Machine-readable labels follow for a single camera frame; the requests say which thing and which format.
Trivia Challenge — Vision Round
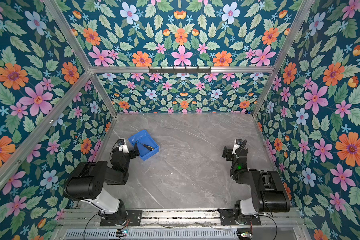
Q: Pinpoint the white slotted cable duct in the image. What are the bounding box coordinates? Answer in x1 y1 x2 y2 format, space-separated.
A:
63 229 239 240

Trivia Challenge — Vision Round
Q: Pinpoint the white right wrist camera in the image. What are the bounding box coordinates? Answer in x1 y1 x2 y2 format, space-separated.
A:
232 139 243 155

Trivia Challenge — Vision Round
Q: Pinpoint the blue plastic bin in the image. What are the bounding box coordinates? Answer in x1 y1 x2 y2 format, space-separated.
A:
128 130 160 161

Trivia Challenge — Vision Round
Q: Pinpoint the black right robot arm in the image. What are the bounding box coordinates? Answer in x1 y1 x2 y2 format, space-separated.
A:
222 145 291 225

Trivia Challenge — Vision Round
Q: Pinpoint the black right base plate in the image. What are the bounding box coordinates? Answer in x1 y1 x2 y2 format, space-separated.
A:
217 209 261 226

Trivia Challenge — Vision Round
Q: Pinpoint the black wall hook rail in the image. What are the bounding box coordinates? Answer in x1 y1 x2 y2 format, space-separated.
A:
148 67 212 74

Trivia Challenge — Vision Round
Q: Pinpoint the black right power cable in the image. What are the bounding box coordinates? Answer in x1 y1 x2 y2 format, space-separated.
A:
257 213 279 240

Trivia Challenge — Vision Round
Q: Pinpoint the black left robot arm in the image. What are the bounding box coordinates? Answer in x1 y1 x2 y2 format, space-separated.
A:
64 142 140 226

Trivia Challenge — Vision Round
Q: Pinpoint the yellow black handled screwdriver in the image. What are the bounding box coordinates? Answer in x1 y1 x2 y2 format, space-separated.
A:
138 142 154 151

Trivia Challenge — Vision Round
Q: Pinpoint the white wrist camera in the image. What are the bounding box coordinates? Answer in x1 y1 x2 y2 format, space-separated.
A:
117 138 129 154
232 139 243 155

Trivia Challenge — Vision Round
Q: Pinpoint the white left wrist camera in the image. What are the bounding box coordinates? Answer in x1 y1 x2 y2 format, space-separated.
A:
117 138 129 154

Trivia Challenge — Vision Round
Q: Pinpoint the aluminium front mounting rail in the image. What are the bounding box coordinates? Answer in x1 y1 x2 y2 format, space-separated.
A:
57 208 306 229

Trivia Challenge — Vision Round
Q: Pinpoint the black power cable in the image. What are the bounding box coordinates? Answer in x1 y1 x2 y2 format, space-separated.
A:
82 211 106 240
257 213 279 240

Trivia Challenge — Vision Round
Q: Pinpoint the black left power cable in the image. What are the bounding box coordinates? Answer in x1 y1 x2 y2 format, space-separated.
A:
82 211 106 240

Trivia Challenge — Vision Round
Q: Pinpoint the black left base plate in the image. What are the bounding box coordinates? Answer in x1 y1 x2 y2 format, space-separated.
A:
100 210 143 227

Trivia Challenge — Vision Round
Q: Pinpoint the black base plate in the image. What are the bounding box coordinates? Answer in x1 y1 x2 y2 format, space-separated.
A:
100 210 143 227
217 209 261 226

